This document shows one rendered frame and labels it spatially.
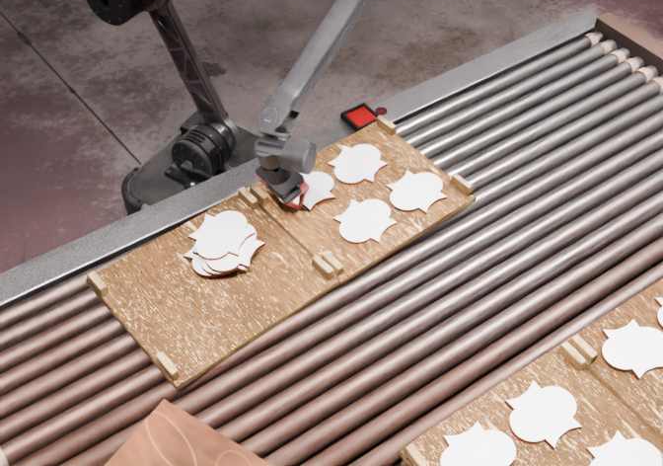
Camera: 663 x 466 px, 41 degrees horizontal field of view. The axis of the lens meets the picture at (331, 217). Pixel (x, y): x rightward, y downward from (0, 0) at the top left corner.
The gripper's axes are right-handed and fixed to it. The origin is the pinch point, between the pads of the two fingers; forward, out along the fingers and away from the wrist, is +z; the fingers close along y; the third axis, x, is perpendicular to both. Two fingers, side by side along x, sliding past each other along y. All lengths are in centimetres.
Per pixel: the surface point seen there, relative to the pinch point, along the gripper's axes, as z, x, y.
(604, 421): 4, 9, 83
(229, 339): -7.4, -32.3, 22.6
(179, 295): -7.9, -33.8, 6.9
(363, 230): 2.5, 6.2, 18.4
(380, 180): 7.1, 19.8, 8.3
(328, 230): 1.8, 0.6, 12.7
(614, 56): 32, 101, 12
